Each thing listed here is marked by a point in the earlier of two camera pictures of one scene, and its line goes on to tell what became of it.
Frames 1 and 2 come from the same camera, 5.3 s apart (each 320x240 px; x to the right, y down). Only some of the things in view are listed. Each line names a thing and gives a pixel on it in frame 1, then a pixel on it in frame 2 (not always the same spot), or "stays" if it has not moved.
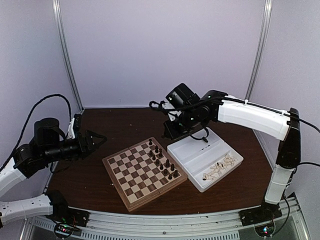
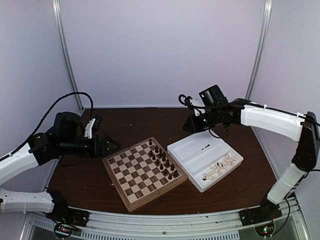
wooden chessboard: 142,172 stays
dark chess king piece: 167,163 stays
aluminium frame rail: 229,225 stays
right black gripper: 173,134 → 191,121
